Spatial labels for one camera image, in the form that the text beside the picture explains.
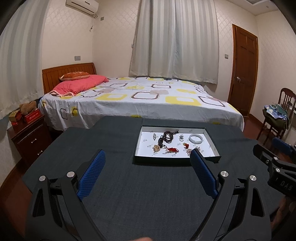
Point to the right hand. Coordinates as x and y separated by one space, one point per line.
283 224

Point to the dark grey table cloth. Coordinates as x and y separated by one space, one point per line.
130 201

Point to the brown wooden door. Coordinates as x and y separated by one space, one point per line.
244 70

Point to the red knot ornament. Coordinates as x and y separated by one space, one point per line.
186 146

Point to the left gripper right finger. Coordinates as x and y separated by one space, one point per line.
238 211

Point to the red gift box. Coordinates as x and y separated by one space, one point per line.
34 115

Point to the white curtains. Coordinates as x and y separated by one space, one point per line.
176 39

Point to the red cord gold lock pendant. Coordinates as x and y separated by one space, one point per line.
171 150

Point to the green jewelry tray box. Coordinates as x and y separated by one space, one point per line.
171 137

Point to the white air conditioner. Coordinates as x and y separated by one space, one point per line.
89 7

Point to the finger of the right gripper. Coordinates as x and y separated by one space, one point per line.
264 155
283 147

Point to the brown teddy bear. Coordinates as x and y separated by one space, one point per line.
27 108

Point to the rose gold small brooch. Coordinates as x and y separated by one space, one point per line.
156 148

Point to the pink pillow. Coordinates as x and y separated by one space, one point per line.
74 87

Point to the white jade bangle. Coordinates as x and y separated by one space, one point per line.
196 138

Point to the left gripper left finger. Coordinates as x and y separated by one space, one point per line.
56 210

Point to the dark wooden nightstand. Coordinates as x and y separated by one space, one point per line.
32 139

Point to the gold pearl brooch cluster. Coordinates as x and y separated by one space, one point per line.
199 149

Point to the bed with patterned sheet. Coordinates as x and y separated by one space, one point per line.
142 97

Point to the wooden chair with clothes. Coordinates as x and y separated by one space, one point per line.
279 115

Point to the orange patterned cushion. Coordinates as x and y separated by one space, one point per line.
74 76

